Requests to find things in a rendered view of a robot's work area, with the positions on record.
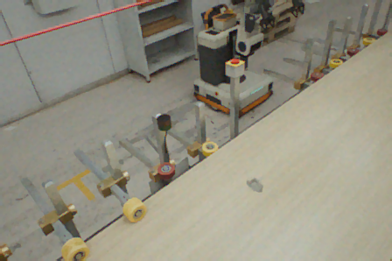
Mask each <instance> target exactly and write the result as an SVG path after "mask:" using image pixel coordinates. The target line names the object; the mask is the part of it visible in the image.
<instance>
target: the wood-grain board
mask: <svg viewBox="0 0 392 261"><path fill-rule="evenodd" d="M254 177H256V178H257V179H260V180H261V181H262V182H261V184H262V185H263V189H262V191H260V192H259V193H257V192H256V191H253V188H248V185H247V180H252V179H253V178H254ZM143 204H144V205H145V206H146V214H145V215H144V216H143V218H142V219H141V220H139V221H138V222H131V221H130V220H129V219H128V218H127V217H126V215H124V216H123V217H122V218H120V219H119V220H117V221H116V222H114V223H112V225H110V226H108V227H107V228H106V229H104V230H103V231H102V232H100V233H99V234H98V235H96V236H94V237H93V238H91V239H89V241H87V242H86V243H85V244H86V245H87V247H88V248H89V253H88V256H87V259H86V260H84V261H390V260H391V258H392V30H391V31H389V32H388V33H386V34H384V35H383V36H381V38H378V39H377V40H376V41H375V42H373V43H372V44H371V45H369V46H367V47H365V48H364V49H362V50H361V51H360V52H358V53H357V54H355V55H354V56H352V58H350V59H349V60H347V61H345V62H344V63H342V64H341V65H340V66H338V67H337V68H335V69H334V70H333V71H331V73H328V74H327V75H325V76H324V77H322V78H321V79H320V80H318V81H316V82H314V84H312V85H311V86H310V87H308V88H306V89H305V90H304V91H302V92H301V93H299V94H298V95H295V97H293V98H292V99H290V100H289V101H288V102H287V103H285V104H283V105H282V106H281V107H279V108H278V109H276V110H275V111H272V113H270V114H269V115H267V116H266V117H265V118H264V119H262V120H260V121H259V123H256V124H254V125H253V126H252V127H250V128H249V129H247V130H246V131H244V132H243V133H241V135H239V136H238V137H236V138H234V139H233V140H231V141H230V142H228V143H227V144H226V145H224V146H222V147H221V148H220V149H219V150H218V151H216V152H214V153H213V154H212V155H210V156H209V157H207V158H206V159H204V160H203V161H201V162H200V163H199V164H197V165H196V166H194V167H193V168H191V170H188V171H187V172H186V173H184V174H182V175H181V176H180V177H178V178H177V179H176V180H174V181H173V182H171V184H169V185H168V186H166V187H164V188H162V190H160V191H158V192H157V193H155V194H154V195H152V196H151V197H150V198H149V199H148V200H146V201H144V202H143Z"/></svg>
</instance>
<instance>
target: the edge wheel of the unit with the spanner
mask: <svg viewBox="0 0 392 261"><path fill-rule="evenodd" d="M157 173H158V176H159V177H160V178H161V179H162V180H169V179H170V178H172V177H173V176H174V175H175V167H174V165H173V164H169V163H164V164H162V165H160V166H159V167H158V169H157Z"/></svg>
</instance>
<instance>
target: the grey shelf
mask: <svg viewBox="0 0 392 261"><path fill-rule="evenodd" d="M136 3H137V1H136V0H114V4H115V8H116V9H118V8H122V7H124V6H129V5H131V4H136ZM175 12H176V13H175ZM173 15H175V16H176V18H182V20H183V23H182V24H180V25H175V26H173V27H171V28H169V29H165V30H163V31H161V32H158V33H154V34H152V35H150V36H148V37H146V38H143V37H142V29H141V25H146V24H148V23H150V22H154V21H157V20H160V19H162V18H168V17H169V16H173ZM116 16H117V19H118V22H119V28H120V31H121V34H122V42H123V44H124V52H125V53H126V60H127V62H128V66H129V73H130V74H133V72H132V71H131V69H133V70H134V71H136V72H138V73H140V74H142V75H144V76H146V82H151V80H150V76H148V75H149V74H152V73H153V72H156V71H158V69H161V68H162V67H167V66H169V65H172V64H173V63H176V62H178V61H180V60H183V59H186V58H187V57H188V56H192V55H193V54H195V58H196V59H194V60H198V56H197V38H196V29H195V9H194V0H165V1H163V2H159V3H156V4H151V5H148V6H144V7H141V6H140V5H138V6H134V7H132V8H128V9H126V10H123V11H117V12H116ZM138 33H139V34H138ZM140 33H141V34H140ZM174 34H175V35H174Z"/></svg>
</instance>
